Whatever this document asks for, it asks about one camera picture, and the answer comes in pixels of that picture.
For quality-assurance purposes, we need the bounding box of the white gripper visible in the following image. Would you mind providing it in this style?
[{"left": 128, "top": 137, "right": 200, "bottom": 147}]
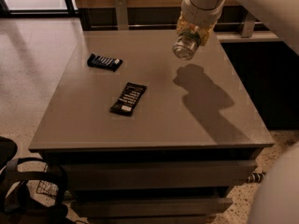
[{"left": 176, "top": 0, "right": 225, "bottom": 46}]

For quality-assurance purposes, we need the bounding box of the left metal bracket post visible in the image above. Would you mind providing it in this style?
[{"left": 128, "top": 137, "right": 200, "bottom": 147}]
[{"left": 114, "top": 0, "right": 129, "bottom": 30}]

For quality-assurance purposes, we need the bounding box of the grey drawer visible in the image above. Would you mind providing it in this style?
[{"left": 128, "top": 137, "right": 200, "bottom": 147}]
[
  {"left": 64, "top": 161, "right": 257, "bottom": 190},
  {"left": 72, "top": 198, "right": 233, "bottom": 217}
]

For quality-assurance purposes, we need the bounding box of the black office chair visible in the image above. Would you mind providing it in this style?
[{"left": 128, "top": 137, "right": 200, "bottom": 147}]
[{"left": 0, "top": 137, "right": 71, "bottom": 224}]

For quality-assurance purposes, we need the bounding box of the grey drawer cabinet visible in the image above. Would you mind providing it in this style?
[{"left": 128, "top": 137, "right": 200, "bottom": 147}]
[{"left": 30, "top": 30, "right": 273, "bottom": 224}]

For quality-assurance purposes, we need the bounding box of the right metal bracket post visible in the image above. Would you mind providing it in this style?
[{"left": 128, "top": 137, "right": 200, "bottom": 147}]
[{"left": 240, "top": 12, "right": 256, "bottom": 38}]

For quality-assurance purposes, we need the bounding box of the lower grey drawer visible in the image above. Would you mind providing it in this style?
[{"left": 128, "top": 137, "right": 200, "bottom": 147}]
[{"left": 72, "top": 198, "right": 233, "bottom": 217}]

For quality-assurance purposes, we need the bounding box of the metal bracket post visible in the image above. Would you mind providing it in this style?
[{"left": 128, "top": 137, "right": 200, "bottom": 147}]
[
  {"left": 240, "top": 12, "right": 256, "bottom": 38},
  {"left": 114, "top": 0, "right": 129, "bottom": 30}
]

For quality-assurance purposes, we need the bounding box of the black and white power strip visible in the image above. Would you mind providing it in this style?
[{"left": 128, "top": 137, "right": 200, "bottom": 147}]
[{"left": 247, "top": 173, "right": 265, "bottom": 183}]

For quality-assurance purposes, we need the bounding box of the blue snack bar wrapper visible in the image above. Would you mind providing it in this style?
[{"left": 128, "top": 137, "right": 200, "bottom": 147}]
[{"left": 87, "top": 53, "right": 122, "bottom": 72}]

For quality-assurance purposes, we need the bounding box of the wire mesh basket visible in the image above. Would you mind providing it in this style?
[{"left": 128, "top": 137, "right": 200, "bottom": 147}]
[{"left": 36, "top": 164, "right": 58, "bottom": 198}]

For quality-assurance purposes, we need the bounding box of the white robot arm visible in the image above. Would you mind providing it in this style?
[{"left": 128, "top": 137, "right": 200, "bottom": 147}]
[{"left": 177, "top": 0, "right": 299, "bottom": 224}]

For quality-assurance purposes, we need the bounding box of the horizontal metal rail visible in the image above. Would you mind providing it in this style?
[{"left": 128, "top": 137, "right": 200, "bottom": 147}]
[{"left": 90, "top": 21, "right": 268, "bottom": 30}]

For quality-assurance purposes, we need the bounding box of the black snack bar wrapper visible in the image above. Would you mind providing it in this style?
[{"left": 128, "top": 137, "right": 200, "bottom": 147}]
[{"left": 109, "top": 82, "right": 147, "bottom": 117}]

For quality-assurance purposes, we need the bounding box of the green 7up soda can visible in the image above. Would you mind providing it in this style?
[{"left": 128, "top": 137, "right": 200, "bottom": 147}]
[{"left": 172, "top": 32, "right": 201, "bottom": 61}]

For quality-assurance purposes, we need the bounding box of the upper grey drawer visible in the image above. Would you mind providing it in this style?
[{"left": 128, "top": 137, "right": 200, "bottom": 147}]
[{"left": 64, "top": 161, "right": 257, "bottom": 190}]

